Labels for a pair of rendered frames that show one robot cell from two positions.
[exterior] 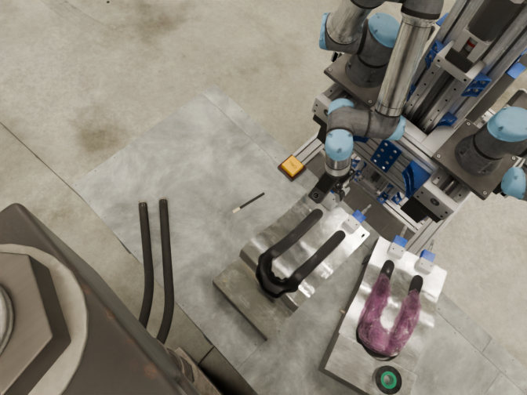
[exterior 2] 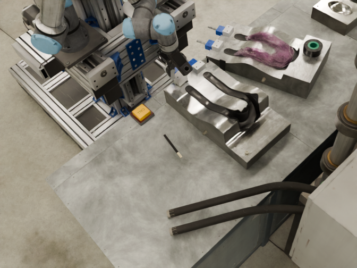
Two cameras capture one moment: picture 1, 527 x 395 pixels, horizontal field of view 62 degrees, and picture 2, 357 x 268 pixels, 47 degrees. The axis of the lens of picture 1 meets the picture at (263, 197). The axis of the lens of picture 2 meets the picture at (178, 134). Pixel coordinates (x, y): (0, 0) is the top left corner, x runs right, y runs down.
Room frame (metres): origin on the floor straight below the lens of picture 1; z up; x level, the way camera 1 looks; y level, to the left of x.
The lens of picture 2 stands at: (0.22, 0.91, 2.28)
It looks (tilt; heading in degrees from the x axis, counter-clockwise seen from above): 56 degrees down; 294
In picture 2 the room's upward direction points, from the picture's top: 12 degrees counter-clockwise
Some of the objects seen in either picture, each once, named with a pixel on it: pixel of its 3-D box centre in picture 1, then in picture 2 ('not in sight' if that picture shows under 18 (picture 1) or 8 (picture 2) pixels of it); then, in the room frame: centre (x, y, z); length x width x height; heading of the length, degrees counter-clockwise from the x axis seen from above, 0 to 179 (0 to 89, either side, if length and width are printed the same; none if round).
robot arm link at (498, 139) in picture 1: (507, 132); not in sight; (0.87, -0.70, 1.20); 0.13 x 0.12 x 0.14; 82
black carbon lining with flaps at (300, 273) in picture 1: (300, 251); (223, 96); (0.44, -0.16, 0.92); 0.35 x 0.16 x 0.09; 145
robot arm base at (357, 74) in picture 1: (369, 62); (69, 32); (1.14, -0.28, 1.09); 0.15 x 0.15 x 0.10
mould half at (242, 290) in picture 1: (292, 257); (224, 106); (0.44, -0.14, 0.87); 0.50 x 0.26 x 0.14; 145
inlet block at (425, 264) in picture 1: (427, 255); (219, 30); (0.55, -0.61, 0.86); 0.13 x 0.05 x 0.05; 163
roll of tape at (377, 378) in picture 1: (387, 379); (312, 48); (0.11, -0.47, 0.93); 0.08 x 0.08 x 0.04
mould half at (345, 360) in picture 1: (387, 317); (266, 53); (0.30, -0.48, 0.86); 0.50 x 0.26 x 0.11; 163
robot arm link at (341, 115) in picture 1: (346, 121); (139, 25); (0.76, -0.19, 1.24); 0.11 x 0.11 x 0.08; 5
